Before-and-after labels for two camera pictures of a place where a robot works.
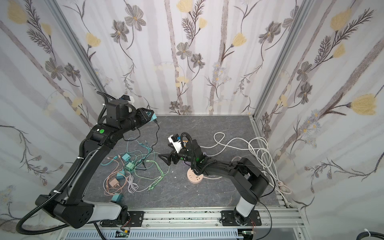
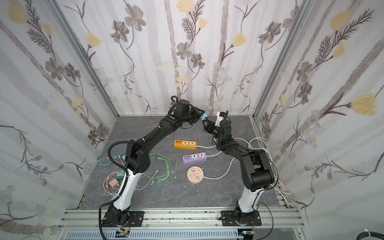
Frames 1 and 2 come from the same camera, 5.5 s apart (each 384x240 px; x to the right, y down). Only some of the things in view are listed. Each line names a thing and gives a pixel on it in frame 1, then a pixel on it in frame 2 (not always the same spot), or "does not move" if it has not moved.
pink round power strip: x=193 y=178 does not move
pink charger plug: x=114 y=182 does not move
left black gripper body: x=144 y=114 to x=197 y=113
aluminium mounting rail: x=281 y=219 does not move
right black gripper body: x=175 y=154 to x=210 y=126
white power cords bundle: x=240 y=145 does not move
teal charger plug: x=153 y=117 to x=204 y=115
